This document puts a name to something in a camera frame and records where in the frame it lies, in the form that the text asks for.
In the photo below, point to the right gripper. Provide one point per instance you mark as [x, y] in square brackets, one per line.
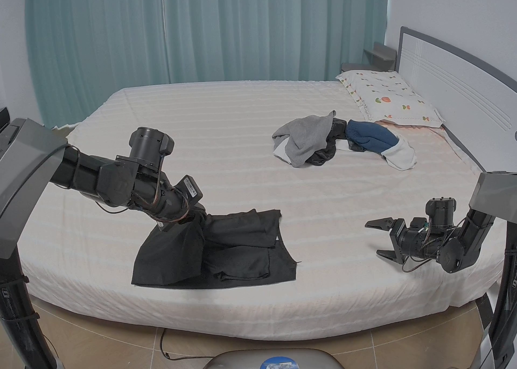
[412, 244]

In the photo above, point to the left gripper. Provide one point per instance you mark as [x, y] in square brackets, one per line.
[175, 206]

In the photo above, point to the black T-shirt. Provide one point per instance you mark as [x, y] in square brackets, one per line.
[226, 246]

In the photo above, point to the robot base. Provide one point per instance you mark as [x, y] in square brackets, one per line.
[266, 361]

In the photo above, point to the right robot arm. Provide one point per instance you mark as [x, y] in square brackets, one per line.
[476, 230]

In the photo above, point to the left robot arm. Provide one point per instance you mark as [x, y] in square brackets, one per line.
[89, 173]

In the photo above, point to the bed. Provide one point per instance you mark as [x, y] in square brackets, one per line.
[222, 137]

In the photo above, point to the white garment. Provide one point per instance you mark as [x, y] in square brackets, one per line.
[280, 151]
[402, 157]

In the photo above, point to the dark blue garment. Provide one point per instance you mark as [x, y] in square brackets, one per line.
[369, 137]

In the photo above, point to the black shiny garment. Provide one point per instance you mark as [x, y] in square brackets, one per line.
[327, 153]

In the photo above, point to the grey garment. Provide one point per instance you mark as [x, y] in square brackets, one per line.
[307, 137]

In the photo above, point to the white printed pillow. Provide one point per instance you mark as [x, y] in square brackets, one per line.
[391, 97]

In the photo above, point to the grey bedside table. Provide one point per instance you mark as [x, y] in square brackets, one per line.
[377, 56]

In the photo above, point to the blue-green curtain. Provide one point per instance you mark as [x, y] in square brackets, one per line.
[97, 36]
[274, 16]

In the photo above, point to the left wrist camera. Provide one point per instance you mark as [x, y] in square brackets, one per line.
[193, 189]

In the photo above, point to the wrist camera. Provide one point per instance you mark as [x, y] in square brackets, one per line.
[420, 224]
[193, 189]

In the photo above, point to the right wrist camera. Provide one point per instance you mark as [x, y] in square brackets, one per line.
[420, 224]

